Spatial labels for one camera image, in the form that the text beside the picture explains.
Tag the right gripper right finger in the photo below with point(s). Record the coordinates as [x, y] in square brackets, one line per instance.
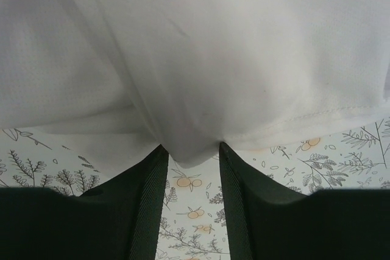
[266, 220]

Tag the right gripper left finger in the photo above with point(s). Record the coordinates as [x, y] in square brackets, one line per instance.
[118, 219]

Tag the white t shirt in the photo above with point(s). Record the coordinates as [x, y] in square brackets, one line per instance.
[190, 74]

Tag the floral patterned table mat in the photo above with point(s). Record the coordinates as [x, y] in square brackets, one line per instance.
[193, 210]

